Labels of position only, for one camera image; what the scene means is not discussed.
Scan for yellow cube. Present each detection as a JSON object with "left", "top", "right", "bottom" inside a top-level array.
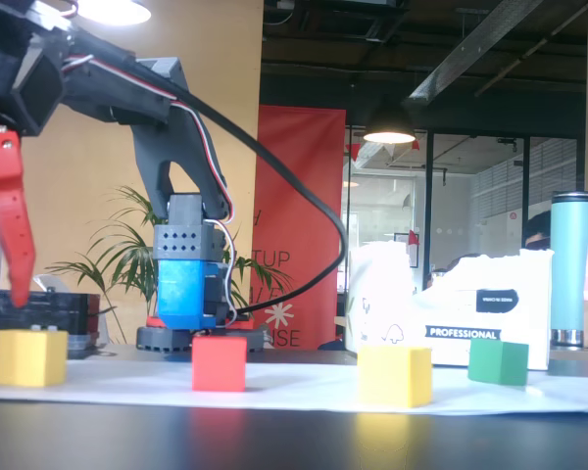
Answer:
[
  {"left": 356, "top": 345, "right": 433, "bottom": 409},
  {"left": 0, "top": 328, "right": 70, "bottom": 388}
]

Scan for thick black camera cable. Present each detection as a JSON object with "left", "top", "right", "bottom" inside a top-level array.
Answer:
[{"left": 71, "top": 28, "right": 350, "bottom": 314}]

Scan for black pendant lamp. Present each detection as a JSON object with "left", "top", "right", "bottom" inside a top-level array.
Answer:
[{"left": 362, "top": 97, "right": 417, "bottom": 145}]

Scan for green cube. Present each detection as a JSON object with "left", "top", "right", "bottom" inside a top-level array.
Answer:
[{"left": 466, "top": 337, "right": 530, "bottom": 388}]

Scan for red white servo wires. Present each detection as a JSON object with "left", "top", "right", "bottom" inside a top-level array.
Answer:
[{"left": 61, "top": 0, "right": 237, "bottom": 327}]

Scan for white cardboard box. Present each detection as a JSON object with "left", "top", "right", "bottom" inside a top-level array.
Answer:
[{"left": 345, "top": 243, "right": 555, "bottom": 372}]

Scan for teal metal tumbler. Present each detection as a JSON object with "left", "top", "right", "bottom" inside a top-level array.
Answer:
[{"left": 548, "top": 191, "right": 588, "bottom": 350}]

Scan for dark haired person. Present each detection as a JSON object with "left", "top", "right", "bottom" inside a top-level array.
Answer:
[{"left": 521, "top": 210, "right": 555, "bottom": 252}]

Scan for white paper sheet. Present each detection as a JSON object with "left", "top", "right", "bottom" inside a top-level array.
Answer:
[{"left": 0, "top": 356, "right": 588, "bottom": 415}]

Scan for red cube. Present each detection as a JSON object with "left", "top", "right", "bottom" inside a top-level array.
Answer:
[{"left": 191, "top": 335, "right": 249, "bottom": 393}]

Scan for green potted palm plant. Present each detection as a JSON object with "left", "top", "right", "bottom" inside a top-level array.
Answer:
[{"left": 46, "top": 184, "right": 293, "bottom": 344}]

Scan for black electronics case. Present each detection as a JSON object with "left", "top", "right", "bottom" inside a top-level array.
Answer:
[{"left": 0, "top": 288, "right": 102, "bottom": 352}]

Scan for red white bunting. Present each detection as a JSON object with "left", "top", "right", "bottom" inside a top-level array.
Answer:
[{"left": 345, "top": 139, "right": 422, "bottom": 165}]

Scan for red startup banner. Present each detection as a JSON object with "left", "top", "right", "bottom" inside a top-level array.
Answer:
[{"left": 248, "top": 105, "right": 347, "bottom": 350}]

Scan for white round ceiling lamp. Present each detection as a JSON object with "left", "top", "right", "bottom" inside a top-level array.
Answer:
[{"left": 75, "top": 0, "right": 152, "bottom": 26}]

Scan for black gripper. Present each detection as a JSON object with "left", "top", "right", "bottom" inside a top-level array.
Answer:
[{"left": 0, "top": 0, "right": 74, "bottom": 308}]

